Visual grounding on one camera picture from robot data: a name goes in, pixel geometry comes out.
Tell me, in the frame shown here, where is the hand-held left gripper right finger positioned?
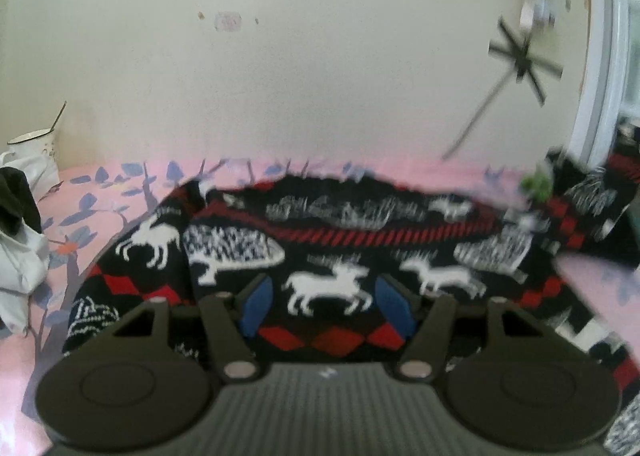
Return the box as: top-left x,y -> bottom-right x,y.
375,275 -> 532,382

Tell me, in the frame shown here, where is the white enamel mug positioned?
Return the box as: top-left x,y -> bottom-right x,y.
7,129 -> 60,174

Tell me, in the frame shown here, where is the metal spoon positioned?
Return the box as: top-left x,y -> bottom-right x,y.
49,101 -> 68,133

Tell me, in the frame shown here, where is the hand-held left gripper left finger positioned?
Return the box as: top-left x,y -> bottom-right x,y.
112,275 -> 275,382

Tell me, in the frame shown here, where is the white door frame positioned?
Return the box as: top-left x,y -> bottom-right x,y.
570,0 -> 632,173

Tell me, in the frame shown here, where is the black tape cross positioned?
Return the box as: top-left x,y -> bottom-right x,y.
488,19 -> 564,106

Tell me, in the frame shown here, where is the black patterned knit sweater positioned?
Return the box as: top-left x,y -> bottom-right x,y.
62,146 -> 640,456

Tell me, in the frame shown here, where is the grey wall cable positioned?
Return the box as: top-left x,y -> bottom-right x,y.
442,71 -> 507,160

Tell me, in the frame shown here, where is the pink floral bedsheet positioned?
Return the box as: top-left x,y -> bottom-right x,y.
0,156 -> 640,456

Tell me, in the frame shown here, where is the dark cloth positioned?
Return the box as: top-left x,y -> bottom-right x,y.
0,167 -> 44,236

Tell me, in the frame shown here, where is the small green object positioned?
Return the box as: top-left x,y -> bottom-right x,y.
520,163 -> 556,202

